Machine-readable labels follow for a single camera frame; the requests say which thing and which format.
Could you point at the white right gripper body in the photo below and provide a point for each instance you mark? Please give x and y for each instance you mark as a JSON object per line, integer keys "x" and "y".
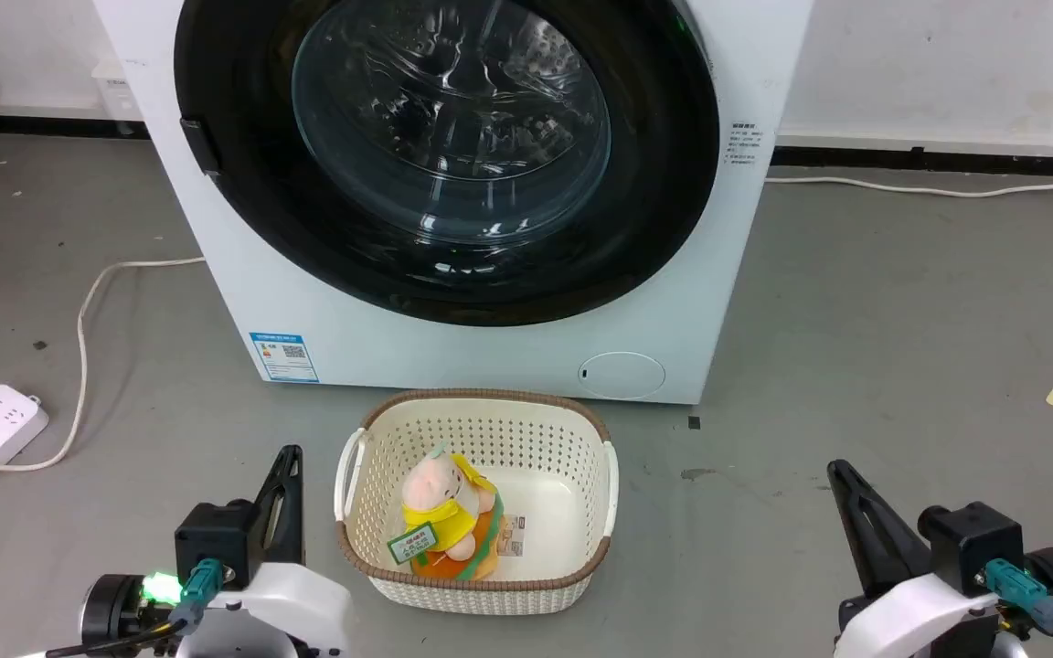
{"x": 920, "y": 617}

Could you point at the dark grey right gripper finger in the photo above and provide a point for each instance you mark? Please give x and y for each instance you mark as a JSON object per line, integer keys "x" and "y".
{"x": 860, "y": 539}
{"x": 897, "y": 539}

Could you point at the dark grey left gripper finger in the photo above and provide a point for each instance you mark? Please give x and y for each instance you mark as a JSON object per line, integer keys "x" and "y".
{"x": 292, "y": 512}
{"x": 263, "y": 525}

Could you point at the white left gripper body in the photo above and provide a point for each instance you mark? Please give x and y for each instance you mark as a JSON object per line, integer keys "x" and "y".
{"x": 298, "y": 608}

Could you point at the white front-load washing machine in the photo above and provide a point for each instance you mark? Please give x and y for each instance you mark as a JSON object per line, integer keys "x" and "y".
{"x": 490, "y": 356}

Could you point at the round black glass washer door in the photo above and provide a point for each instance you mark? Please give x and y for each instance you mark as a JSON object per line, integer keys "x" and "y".
{"x": 243, "y": 215}

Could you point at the green white doll tag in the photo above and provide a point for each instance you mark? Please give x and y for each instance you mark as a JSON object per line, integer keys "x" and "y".
{"x": 412, "y": 543}

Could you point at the pink yellow plush doll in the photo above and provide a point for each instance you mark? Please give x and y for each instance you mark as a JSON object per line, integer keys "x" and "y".
{"x": 440, "y": 498}

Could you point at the blue energy label sticker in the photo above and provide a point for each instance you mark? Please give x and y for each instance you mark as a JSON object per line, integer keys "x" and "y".
{"x": 284, "y": 357}

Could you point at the small printed paper label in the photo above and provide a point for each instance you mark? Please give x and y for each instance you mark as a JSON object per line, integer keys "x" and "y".
{"x": 511, "y": 536}

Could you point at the cream perforated laundry basket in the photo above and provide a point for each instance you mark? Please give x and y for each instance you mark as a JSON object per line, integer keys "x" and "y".
{"x": 545, "y": 439}

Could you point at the round white filter cover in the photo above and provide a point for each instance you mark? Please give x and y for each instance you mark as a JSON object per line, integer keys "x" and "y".
{"x": 622, "y": 376}

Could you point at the small printed text sticker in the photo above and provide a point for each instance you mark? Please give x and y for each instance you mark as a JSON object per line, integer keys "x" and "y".
{"x": 745, "y": 144}

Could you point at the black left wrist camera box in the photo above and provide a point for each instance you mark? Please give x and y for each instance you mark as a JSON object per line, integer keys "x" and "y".
{"x": 214, "y": 539}

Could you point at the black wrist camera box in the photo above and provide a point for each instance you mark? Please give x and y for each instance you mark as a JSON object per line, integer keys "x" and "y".
{"x": 214, "y": 539}
{"x": 970, "y": 548}

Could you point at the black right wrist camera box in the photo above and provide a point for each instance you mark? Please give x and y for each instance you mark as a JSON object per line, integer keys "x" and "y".
{"x": 970, "y": 548}

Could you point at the white wall socket box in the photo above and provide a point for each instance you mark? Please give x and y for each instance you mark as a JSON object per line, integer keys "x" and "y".
{"x": 117, "y": 91}

